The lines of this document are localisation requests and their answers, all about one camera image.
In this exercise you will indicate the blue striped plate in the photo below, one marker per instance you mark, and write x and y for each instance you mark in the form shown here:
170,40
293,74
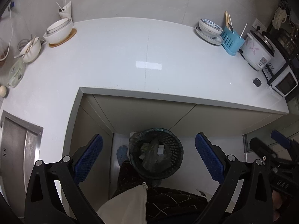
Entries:
217,41

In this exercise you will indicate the white stacked bowls left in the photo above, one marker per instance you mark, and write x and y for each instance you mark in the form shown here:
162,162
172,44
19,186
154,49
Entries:
58,31

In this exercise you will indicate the blue patterned bowl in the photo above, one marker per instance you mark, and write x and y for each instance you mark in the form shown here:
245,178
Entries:
210,28

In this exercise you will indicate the white bowl with chopsticks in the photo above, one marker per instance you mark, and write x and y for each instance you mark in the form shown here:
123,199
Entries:
31,51

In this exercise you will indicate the wooden chopsticks in caddy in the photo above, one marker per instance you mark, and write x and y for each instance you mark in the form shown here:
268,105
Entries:
228,21

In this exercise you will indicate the small black puck device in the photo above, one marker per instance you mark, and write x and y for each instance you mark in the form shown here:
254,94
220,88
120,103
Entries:
256,82

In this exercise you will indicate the white pill bottle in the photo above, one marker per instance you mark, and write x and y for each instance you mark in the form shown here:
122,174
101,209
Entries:
160,151

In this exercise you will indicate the pale green lid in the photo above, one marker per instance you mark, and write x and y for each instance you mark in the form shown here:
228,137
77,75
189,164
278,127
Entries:
16,73

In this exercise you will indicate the blue plastic utensil caddy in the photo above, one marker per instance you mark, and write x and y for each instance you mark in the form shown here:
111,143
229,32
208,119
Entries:
232,42

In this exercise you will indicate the white rice cooker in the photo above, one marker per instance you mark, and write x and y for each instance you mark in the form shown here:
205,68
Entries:
257,50

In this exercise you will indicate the white utensil holder cup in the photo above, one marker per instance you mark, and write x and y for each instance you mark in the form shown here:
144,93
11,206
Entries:
65,11

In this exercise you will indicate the person's right hand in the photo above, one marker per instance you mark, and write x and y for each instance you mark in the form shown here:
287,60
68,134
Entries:
277,205

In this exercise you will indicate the steel sink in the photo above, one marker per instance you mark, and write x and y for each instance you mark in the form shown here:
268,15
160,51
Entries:
20,149

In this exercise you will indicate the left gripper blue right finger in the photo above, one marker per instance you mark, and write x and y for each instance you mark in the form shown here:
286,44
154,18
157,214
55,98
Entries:
213,157

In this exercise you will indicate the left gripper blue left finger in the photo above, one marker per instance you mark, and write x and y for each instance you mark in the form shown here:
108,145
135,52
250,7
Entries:
85,157

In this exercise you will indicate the black mesh trash bin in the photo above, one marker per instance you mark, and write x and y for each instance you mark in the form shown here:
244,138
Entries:
143,148

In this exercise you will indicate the white microwave oven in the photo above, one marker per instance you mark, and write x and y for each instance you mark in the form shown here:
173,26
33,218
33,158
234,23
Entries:
285,83

